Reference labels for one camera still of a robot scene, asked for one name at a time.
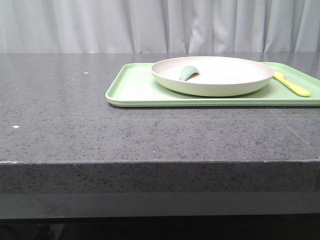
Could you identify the yellow plastic fork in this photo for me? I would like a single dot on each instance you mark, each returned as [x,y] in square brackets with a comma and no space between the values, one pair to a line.
[298,90]

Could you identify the green plastic spoon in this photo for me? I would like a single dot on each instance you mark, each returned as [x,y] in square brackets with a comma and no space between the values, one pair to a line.
[187,72]

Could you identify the beige round plate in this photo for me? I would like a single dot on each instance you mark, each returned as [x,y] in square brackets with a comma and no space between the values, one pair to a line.
[217,76]

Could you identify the white pleated curtain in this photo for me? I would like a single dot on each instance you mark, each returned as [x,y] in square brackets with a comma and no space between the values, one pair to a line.
[159,26]

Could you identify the light green serving tray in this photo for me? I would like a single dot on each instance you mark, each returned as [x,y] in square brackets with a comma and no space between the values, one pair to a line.
[134,86]

